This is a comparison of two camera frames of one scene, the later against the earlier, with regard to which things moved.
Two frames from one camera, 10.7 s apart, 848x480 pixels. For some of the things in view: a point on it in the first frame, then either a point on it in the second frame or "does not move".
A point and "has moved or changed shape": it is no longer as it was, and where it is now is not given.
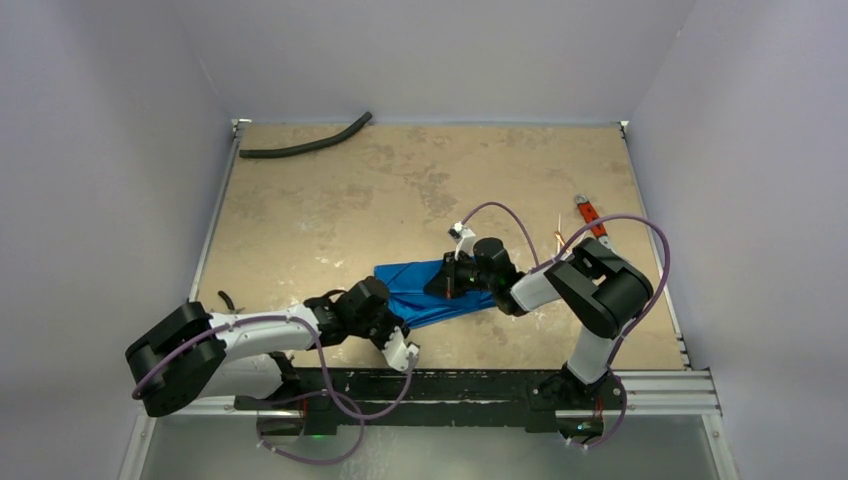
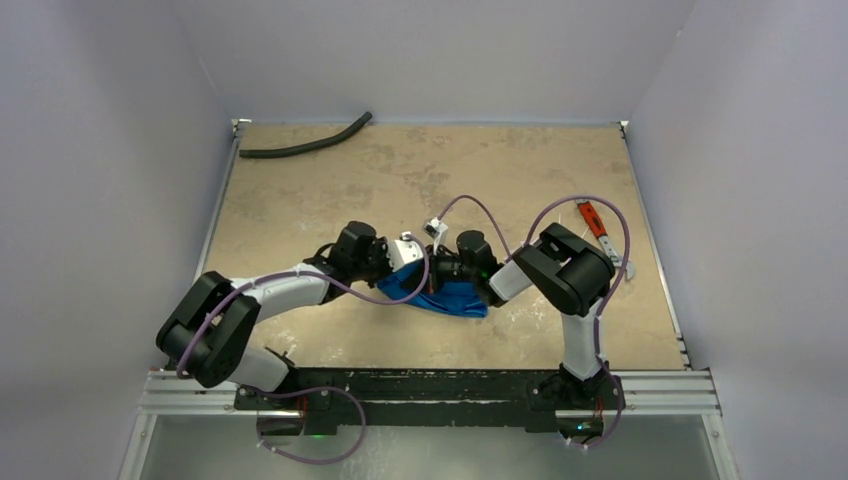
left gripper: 393,322 -> 380,247
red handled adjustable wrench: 589,214 does not move
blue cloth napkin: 406,281 has moved or changed shape
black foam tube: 273,152 does not move
